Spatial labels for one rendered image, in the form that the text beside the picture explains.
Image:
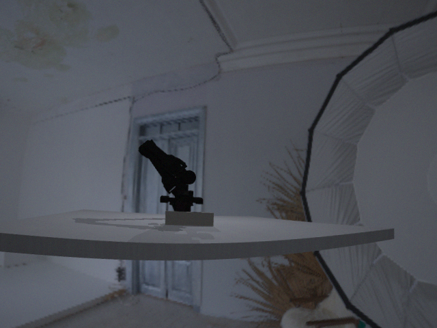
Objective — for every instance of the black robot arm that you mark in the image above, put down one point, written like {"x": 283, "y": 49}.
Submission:
{"x": 170, "y": 169}

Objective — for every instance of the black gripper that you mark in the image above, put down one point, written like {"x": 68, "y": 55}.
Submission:
{"x": 173, "y": 200}

